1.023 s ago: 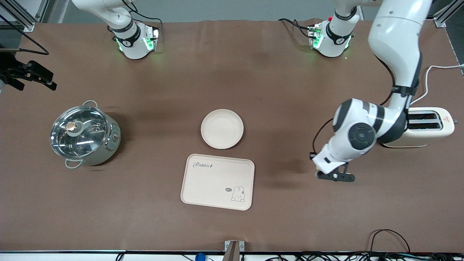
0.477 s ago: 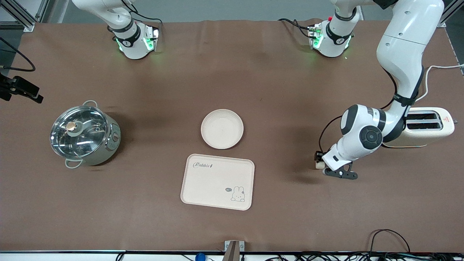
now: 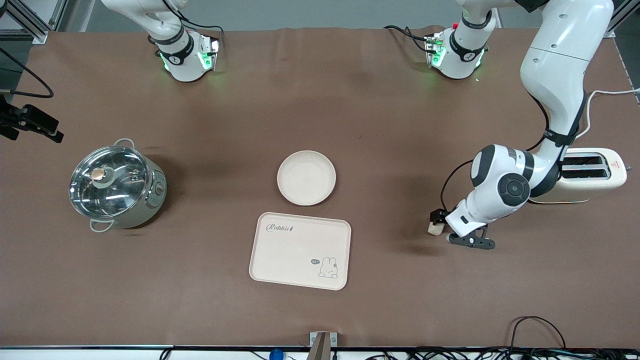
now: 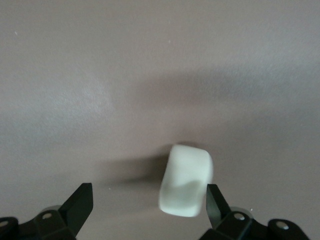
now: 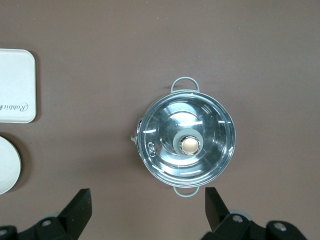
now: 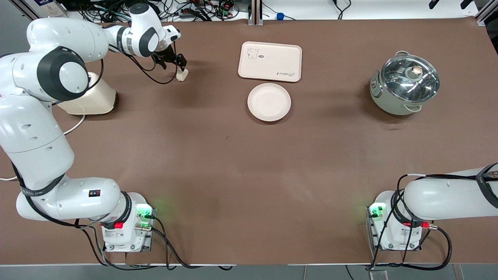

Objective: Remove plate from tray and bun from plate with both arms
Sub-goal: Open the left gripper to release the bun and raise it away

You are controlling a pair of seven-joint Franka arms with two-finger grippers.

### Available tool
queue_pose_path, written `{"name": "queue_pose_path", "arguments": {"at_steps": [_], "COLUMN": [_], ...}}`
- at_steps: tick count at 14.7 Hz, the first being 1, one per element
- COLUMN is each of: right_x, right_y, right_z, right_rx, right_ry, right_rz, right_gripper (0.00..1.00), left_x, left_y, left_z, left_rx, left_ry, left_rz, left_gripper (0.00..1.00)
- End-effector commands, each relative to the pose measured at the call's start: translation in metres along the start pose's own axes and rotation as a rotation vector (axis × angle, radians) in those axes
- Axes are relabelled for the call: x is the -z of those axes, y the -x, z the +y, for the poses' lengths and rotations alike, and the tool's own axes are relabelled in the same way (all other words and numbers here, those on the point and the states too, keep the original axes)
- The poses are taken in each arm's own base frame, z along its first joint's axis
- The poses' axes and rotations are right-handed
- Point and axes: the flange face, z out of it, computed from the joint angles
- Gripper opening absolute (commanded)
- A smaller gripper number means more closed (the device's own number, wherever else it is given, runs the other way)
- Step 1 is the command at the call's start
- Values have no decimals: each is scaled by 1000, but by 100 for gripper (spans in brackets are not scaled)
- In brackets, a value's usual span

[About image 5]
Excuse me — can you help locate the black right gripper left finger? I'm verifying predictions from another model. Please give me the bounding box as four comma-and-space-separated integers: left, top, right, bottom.
0, 188, 93, 240

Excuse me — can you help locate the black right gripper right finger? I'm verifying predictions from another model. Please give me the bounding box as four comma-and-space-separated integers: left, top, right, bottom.
204, 186, 307, 240

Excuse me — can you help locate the cream round plate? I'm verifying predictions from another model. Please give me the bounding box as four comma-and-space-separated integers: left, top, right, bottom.
0, 135, 22, 196

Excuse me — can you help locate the cream rabbit print tray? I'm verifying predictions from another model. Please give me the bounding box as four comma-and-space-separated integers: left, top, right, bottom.
0, 48, 38, 124

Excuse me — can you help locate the glass pot lid with knob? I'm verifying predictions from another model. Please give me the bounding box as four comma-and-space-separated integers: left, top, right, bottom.
138, 91, 237, 188

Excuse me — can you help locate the steel electric cooking pot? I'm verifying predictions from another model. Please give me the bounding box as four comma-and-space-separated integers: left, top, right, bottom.
130, 76, 237, 199

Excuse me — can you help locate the brown table cover mat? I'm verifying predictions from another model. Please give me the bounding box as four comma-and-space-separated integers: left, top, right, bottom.
0, 0, 320, 240

